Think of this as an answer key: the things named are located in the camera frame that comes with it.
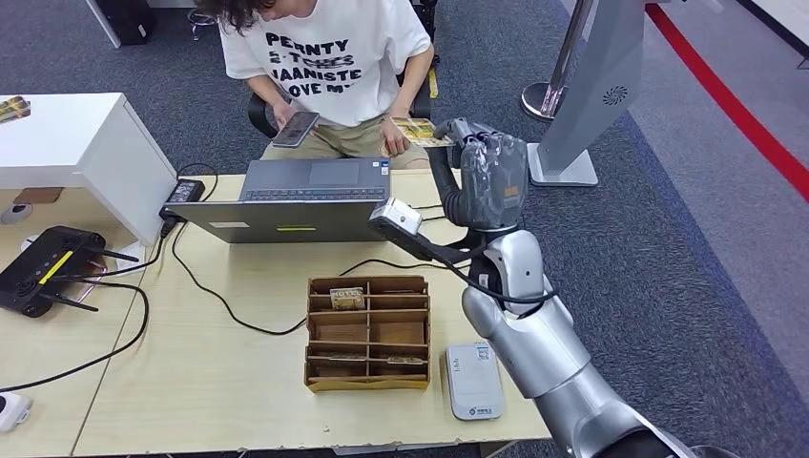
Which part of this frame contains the person's left hand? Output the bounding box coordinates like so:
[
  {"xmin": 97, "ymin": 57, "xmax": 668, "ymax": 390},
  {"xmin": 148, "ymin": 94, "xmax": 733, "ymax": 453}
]
[{"xmin": 381, "ymin": 116, "xmax": 414, "ymax": 158}]

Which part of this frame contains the person's right hand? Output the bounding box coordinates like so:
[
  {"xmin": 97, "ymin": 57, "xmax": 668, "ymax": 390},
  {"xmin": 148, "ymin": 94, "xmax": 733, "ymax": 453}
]
[{"xmin": 271, "ymin": 100, "xmax": 306, "ymax": 134}]

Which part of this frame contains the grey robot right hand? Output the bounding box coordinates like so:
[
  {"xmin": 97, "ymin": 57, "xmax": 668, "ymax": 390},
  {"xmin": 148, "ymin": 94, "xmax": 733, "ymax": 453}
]
[{"xmin": 428, "ymin": 117, "xmax": 529, "ymax": 232}]

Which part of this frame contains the dark smartphone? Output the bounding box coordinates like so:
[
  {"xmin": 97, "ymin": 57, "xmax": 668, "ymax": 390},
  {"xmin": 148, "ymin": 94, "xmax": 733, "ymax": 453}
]
[{"xmin": 271, "ymin": 111, "xmax": 322, "ymax": 149}]

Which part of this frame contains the person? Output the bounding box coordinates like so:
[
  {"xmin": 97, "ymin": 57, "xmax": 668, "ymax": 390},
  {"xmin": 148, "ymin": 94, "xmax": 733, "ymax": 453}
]
[{"xmin": 196, "ymin": 0, "xmax": 437, "ymax": 171}]

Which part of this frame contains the wooden card organizer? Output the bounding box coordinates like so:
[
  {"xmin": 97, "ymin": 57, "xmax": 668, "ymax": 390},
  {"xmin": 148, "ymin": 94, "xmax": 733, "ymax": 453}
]
[{"xmin": 302, "ymin": 276, "xmax": 432, "ymax": 394}]

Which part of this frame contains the white card reader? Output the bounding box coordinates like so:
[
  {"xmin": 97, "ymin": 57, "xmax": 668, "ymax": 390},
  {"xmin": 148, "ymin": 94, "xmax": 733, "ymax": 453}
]
[{"xmin": 445, "ymin": 342, "xmax": 507, "ymax": 423}]

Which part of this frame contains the patterned card stack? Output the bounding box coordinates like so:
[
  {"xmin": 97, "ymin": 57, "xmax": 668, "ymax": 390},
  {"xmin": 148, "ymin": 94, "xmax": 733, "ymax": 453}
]
[{"xmin": 0, "ymin": 96, "xmax": 32, "ymax": 125}]

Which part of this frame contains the grey laptop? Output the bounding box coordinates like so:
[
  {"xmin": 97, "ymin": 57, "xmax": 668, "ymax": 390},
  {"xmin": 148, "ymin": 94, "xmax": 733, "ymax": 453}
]
[{"xmin": 165, "ymin": 157, "xmax": 393, "ymax": 246}]

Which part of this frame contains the black laptop power adapter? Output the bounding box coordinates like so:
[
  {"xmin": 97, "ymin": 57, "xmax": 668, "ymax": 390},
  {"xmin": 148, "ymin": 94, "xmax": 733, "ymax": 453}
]
[{"xmin": 165, "ymin": 179, "xmax": 206, "ymax": 205}]

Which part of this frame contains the chrome stool base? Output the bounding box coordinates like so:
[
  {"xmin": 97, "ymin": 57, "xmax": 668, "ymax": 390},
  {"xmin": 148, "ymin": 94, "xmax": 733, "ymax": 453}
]
[{"xmin": 185, "ymin": 0, "xmax": 219, "ymax": 43}]

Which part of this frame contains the grey kiosk stand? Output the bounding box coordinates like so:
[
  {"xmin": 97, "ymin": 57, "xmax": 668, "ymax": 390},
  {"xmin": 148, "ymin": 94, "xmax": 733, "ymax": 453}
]
[{"xmin": 524, "ymin": 0, "xmax": 647, "ymax": 189}]

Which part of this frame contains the black cabinet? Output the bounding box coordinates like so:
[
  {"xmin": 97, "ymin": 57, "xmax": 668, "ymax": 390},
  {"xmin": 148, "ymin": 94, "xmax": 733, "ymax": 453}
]
[{"xmin": 94, "ymin": 0, "xmax": 157, "ymax": 49}]

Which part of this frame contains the white panel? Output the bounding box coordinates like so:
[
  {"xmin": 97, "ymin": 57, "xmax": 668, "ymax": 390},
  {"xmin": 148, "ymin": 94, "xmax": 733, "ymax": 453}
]
[{"xmin": 83, "ymin": 0, "xmax": 121, "ymax": 51}]

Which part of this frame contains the brown coaster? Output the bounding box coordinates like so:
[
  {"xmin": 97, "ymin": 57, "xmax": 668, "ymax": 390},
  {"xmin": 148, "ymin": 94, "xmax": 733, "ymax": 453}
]
[{"xmin": 12, "ymin": 187, "xmax": 63, "ymax": 206}]

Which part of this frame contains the black router with antennas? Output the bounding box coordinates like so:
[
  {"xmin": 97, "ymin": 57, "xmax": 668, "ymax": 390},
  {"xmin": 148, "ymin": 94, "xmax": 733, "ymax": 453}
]
[{"xmin": 0, "ymin": 226, "xmax": 140, "ymax": 321}]

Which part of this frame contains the white power strip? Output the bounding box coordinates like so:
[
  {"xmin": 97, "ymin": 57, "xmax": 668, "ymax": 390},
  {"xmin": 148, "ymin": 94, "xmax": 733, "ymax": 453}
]
[{"xmin": 0, "ymin": 391, "xmax": 32, "ymax": 435}]

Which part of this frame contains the black adapter mains cable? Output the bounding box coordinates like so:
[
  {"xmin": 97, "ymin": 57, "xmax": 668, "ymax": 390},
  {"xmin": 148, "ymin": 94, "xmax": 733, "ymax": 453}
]
[{"xmin": 176, "ymin": 163, "xmax": 220, "ymax": 205}]

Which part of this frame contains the chrome stanchion post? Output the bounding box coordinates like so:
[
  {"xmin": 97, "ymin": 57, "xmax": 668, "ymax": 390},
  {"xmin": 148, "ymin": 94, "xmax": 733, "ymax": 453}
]
[{"xmin": 520, "ymin": 0, "xmax": 596, "ymax": 124}]

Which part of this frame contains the black laptop charger cable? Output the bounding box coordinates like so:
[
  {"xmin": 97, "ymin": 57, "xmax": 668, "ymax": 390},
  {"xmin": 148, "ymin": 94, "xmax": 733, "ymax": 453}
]
[{"xmin": 157, "ymin": 201, "xmax": 473, "ymax": 338}]

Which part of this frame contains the thin pink wire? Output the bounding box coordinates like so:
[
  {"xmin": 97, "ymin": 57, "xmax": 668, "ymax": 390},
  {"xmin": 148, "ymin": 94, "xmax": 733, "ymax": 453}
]
[{"xmin": 74, "ymin": 258, "xmax": 110, "ymax": 306}]

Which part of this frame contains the long black router cable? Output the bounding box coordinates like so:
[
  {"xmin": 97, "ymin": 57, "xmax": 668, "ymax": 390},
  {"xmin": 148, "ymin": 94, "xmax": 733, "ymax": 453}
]
[{"xmin": 0, "ymin": 281, "xmax": 151, "ymax": 394}]

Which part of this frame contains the grey round cable grommet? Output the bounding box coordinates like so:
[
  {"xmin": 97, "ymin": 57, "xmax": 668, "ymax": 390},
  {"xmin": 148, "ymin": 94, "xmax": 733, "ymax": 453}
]
[{"xmin": 0, "ymin": 203, "xmax": 32, "ymax": 227}]

